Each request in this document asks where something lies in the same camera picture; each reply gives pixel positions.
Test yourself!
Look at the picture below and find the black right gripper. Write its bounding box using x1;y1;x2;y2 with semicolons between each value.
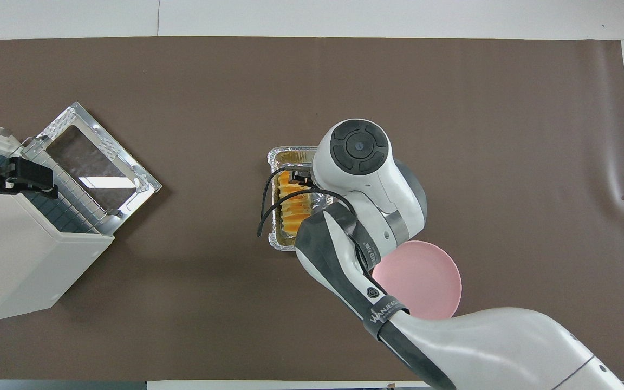
289;168;317;187

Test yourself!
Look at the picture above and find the aluminium foil tray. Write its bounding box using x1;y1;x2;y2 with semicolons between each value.
267;145;335;252

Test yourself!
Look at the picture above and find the golden bread loaf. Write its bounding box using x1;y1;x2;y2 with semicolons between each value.
275;171;314;239

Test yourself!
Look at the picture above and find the white toaster oven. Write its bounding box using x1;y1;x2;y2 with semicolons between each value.
0;122;115;324

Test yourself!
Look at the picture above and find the glass oven door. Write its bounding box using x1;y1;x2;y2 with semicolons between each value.
35;101;163;220

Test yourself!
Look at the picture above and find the brown table mat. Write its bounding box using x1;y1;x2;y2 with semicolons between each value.
0;36;624;382

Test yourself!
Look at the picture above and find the pink round plate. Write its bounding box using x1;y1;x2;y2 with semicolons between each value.
372;240;463;320

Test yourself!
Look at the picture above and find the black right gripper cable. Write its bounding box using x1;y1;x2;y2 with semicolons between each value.
257;167;370;271

